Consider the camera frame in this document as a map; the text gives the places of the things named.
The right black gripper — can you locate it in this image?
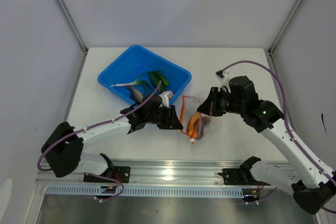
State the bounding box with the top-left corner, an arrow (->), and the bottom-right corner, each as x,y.
197,87 -> 245,117

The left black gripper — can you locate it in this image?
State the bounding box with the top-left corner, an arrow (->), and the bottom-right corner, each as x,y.
146,105 -> 183,130

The clear zip top bag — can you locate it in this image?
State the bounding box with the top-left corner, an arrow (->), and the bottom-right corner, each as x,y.
180,95 -> 221,144

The orange purple sweet potato slice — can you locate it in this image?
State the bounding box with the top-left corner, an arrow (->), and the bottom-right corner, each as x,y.
186,112 -> 211,140

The grey toy fish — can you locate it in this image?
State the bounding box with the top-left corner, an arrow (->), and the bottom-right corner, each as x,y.
128,86 -> 144,103

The dark green cucumber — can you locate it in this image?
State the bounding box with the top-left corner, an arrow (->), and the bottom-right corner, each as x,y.
149,72 -> 165,92

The green spring onion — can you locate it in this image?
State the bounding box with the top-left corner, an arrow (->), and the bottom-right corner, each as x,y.
110,71 -> 159,94

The blue plastic bin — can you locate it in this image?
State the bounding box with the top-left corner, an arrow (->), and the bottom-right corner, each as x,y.
98,45 -> 192,104

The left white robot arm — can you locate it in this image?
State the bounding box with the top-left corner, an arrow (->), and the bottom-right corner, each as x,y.
39,94 -> 183,182

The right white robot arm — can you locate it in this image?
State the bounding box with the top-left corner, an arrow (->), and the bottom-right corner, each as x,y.
197,76 -> 335,215

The light green pepper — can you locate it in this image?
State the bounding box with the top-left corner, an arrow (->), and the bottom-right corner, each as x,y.
157,72 -> 170,87

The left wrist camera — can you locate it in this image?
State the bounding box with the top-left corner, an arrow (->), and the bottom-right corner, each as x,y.
159,90 -> 174,108

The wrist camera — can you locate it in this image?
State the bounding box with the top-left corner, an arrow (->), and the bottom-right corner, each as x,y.
159,90 -> 174,108
215,70 -> 231,89

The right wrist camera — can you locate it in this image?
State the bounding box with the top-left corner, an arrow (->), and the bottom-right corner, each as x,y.
215,70 -> 231,89

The aluminium rail frame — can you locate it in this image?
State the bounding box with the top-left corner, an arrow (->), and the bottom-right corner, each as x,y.
35,159 -> 294,186

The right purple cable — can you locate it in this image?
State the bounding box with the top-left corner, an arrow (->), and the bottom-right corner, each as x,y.
215,60 -> 336,180

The purple cable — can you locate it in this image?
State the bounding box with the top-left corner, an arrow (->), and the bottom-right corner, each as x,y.
215,60 -> 336,180
36,81 -> 163,173

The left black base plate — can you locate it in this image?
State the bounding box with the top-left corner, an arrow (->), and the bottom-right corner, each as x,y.
83,166 -> 131,184

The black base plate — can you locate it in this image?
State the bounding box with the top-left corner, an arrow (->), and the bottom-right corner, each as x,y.
83,166 -> 131,184
217,168 -> 269,186

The slotted cable duct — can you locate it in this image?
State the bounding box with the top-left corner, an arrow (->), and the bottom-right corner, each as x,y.
46,184 -> 244,198

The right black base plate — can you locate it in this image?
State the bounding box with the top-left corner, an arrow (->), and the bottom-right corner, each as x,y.
217,168 -> 269,186

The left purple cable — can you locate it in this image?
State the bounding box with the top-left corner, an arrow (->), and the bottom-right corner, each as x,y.
36,81 -> 163,173

